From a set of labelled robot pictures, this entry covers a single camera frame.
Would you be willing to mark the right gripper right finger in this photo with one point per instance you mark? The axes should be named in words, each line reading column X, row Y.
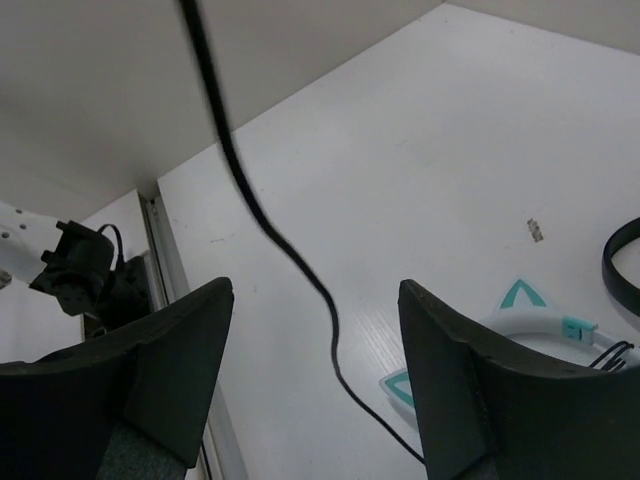
column 489, row 408

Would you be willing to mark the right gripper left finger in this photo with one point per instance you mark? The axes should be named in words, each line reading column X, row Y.
column 131, row 404

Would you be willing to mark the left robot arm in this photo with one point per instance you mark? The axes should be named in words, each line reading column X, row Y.
column 85, row 270

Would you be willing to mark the white teal cat-ear headphones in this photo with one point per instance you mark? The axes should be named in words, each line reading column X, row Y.
column 550, row 325

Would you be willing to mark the small brown debris piece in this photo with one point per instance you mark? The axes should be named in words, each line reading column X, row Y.
column 535, row 230

